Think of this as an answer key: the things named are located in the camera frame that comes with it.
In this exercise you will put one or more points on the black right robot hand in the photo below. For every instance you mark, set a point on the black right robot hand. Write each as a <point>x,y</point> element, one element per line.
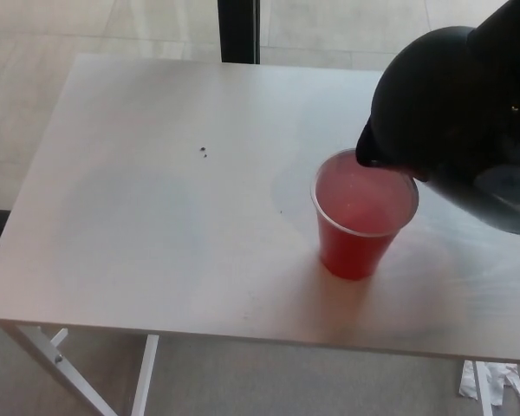
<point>509,28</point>

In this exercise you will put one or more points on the black electric kettle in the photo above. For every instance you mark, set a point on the black electric kettle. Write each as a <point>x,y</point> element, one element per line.
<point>442,108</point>

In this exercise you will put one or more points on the red plastic cup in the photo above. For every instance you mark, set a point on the red plastic cup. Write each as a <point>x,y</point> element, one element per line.
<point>351,253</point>

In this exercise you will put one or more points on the small dark crumbs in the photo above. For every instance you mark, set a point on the small dark crumbs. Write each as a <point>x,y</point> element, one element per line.
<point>201,149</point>

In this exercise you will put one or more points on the crumpled white paper scrap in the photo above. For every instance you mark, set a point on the crumpled white paper scrap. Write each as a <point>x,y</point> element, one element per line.
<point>509,381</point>

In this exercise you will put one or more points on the white straight table leg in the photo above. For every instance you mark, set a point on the white straight table leg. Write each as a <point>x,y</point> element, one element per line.
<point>483,390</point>
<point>146,372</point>

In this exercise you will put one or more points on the white slanted table leg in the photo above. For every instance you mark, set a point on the white slanted table leg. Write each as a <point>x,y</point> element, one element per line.
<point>47,357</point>

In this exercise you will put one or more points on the black vertical window post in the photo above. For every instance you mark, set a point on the black vertical window post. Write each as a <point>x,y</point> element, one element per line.
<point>239,30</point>

